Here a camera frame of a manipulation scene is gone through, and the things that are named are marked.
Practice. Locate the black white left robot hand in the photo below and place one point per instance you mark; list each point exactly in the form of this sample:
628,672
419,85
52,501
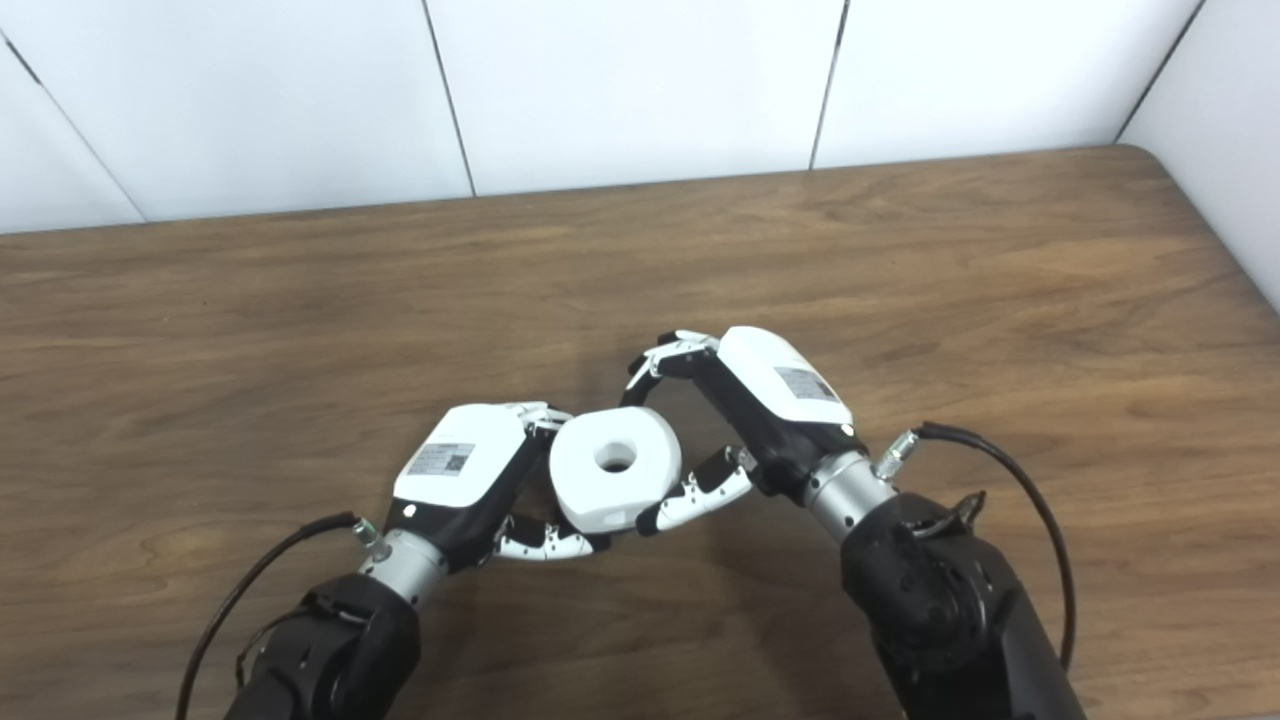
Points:
455,470

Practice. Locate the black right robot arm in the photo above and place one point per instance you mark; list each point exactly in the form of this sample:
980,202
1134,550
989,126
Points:
950,610

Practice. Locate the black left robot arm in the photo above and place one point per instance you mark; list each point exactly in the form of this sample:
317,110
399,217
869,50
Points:
330,650

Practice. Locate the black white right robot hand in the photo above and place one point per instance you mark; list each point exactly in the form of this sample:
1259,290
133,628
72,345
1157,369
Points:
775,400

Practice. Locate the round white plastic piece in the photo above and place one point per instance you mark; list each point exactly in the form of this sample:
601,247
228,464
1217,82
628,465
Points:
600,495

